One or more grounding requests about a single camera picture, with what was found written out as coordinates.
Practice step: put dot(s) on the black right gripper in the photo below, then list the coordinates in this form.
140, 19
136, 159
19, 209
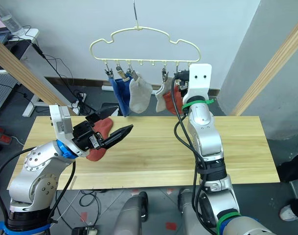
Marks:
182, 76

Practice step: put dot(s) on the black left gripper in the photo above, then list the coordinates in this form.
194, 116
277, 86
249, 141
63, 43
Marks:
84, 137

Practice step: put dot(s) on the metal hanger clip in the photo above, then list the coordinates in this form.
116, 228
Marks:
120, 70
132, 72
109, 72
177, 69
165, 73

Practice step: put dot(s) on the red sock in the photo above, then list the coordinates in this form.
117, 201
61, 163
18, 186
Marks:
103, 126
168, 100

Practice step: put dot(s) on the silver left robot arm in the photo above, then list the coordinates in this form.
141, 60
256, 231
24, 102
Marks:
36, 159

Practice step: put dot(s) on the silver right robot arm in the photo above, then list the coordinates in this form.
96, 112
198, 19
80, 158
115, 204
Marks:
202, 127

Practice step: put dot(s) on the cream clip hanger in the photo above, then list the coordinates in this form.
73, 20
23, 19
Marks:
144, 59

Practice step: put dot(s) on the blue sock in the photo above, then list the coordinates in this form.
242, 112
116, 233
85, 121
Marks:
120, 95

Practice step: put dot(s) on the green zip tie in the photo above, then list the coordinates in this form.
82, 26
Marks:
196, 102

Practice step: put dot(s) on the small beige sock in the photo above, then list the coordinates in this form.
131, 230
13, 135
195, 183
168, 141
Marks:
160, 98

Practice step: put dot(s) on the white pipe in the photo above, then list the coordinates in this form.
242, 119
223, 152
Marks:
107, 87

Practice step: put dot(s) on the large beige sock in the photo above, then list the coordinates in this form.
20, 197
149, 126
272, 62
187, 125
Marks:
140, 95

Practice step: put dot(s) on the white power strip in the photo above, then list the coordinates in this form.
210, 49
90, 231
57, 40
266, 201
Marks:
80, 99

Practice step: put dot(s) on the metal suspension hook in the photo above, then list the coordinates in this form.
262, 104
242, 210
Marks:
135, 12

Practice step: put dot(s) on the wooden beam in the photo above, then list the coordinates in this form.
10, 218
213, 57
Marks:
29, 76
268, 66

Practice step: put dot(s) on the white desk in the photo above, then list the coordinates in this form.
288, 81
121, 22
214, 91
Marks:
29, 56

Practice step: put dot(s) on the black floor pedal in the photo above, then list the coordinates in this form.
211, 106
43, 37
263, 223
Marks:
85, 230

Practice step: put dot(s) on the red foot pedal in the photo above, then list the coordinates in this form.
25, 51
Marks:
2, 137

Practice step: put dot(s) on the grey perforated panel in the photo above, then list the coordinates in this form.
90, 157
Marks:
2, 95

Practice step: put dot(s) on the dark trouser leg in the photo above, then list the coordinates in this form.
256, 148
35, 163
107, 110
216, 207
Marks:
294, 164

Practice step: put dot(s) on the clear plastic bottle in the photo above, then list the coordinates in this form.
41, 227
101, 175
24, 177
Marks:
10, 19

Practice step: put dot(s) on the white shoe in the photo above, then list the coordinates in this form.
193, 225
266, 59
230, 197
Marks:
289, 213

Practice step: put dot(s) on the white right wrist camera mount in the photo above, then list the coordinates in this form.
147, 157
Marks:
199, 78

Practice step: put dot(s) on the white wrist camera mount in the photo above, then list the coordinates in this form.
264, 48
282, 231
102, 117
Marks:
199, 78
61, 122

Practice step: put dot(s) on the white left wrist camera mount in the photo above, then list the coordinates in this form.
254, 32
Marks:
61, 122

